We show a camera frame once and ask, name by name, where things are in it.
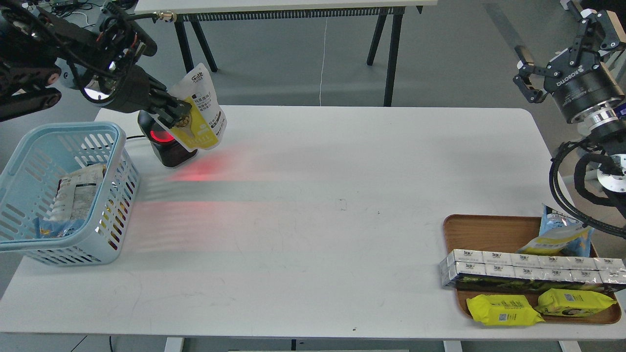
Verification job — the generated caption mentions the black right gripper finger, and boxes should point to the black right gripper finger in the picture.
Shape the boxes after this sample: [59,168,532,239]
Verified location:
[513,45,560,103]
[567,0,626,66]

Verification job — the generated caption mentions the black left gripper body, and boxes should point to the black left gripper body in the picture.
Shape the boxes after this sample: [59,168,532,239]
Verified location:
[84,66,166,113]

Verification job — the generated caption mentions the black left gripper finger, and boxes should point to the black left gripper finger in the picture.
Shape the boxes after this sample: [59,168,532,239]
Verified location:
[147,108,189,129]
[154,88,191,115]

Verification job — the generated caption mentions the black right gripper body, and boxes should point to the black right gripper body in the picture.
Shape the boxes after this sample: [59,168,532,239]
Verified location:
[550,62,625,123]

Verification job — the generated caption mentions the yellow white snack pouch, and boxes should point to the yellow white snack pouch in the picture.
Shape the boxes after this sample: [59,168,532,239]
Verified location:
[168,63,227,152]

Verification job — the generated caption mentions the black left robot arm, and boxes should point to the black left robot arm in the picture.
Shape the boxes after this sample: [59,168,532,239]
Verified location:
[1,0,191,129]

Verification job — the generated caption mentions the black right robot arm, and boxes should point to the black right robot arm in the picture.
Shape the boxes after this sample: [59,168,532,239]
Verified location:
[514,0,626,238]

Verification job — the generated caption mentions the light blue plastic basket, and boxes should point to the light blue plastic basket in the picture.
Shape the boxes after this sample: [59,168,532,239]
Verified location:
[0,122,140,266]

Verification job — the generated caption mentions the white snack bag in basket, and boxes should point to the white snack bag in basket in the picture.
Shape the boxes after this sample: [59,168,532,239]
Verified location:
[47,163,107,222]

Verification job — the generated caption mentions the blue yellow snack bag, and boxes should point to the blue yellow snack bag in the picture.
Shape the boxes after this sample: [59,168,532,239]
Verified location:
[516,204,595,258]

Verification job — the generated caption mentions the blue snack bag in basket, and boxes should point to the blue snack bag in basket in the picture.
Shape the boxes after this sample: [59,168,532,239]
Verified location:
[37,218,85,239]

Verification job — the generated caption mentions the silver boxed snack pack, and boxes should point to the silver boxed snack pack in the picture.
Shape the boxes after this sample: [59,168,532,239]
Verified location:
[438,249,626,293]

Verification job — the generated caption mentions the yellow snack pack right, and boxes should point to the yellow snack pack right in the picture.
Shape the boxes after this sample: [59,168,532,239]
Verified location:
[534,289,617,318]

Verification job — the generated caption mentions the yellow snack pack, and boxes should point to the yellow snack pack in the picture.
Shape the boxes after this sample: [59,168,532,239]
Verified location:
[534,289,617,318]
[466,294,545,326]

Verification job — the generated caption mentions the yellow snack pack left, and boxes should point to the yellow snack pack left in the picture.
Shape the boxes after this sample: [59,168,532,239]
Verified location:
[466,294,545,326]

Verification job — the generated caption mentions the black barcode scanner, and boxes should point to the black barcode scanner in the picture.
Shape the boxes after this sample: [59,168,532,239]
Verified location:
[138,110,197,168]

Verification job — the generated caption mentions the background table with black legs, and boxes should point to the background table with black legs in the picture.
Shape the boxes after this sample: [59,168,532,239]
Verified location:
[133,0,438,107]

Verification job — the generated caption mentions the black cables on floor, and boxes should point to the black cables on floor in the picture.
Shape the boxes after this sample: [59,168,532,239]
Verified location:
[29,0,106,25]

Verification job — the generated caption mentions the white hanging cable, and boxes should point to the white hanging cable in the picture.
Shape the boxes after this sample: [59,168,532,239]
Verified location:
[319,17,328,107]

